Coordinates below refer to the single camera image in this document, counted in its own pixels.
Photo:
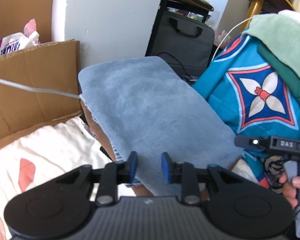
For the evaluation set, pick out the blue denim pants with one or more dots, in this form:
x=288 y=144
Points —
x=152 y=110

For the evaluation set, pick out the blue patterned cloth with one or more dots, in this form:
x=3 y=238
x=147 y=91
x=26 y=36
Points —
x=227 y=92

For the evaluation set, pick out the dark green cloth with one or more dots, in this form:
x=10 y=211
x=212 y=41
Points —
x=290 y=85

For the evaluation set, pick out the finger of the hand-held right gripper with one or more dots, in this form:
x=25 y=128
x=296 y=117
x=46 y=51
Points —
x=245 y=141

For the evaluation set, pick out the white cloth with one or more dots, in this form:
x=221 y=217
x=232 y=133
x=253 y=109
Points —
x=295 y=20

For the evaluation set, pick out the pink plastic bag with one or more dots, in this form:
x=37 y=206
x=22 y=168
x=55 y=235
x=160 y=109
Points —
x=220 y=38

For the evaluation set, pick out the flat cardboard sheet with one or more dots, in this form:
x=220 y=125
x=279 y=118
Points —
x=35 y=62

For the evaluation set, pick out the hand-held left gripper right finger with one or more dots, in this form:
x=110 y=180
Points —
x=165 y=167

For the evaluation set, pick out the cream bear-print blanket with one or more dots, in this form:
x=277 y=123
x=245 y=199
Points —
x=52 y=150

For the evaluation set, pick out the white purple detergent pouch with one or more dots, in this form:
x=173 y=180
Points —
x=12 y=46

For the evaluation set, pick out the grey laptop bag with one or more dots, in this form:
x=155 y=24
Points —
x=180 y=45

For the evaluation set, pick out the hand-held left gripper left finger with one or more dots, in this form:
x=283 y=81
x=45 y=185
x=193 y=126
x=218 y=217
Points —
x=133 y=166

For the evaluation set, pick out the person's right hand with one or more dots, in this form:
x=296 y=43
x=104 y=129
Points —
x=288 y=192

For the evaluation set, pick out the brown folded cloth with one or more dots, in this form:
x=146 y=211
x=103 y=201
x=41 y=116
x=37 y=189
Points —
x=102 y=135

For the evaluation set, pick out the tall cardboard box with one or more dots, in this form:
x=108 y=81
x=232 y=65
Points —
x=27 y=2

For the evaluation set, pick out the light green towel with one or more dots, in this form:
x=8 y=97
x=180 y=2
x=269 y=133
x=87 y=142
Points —
x=282 y=37

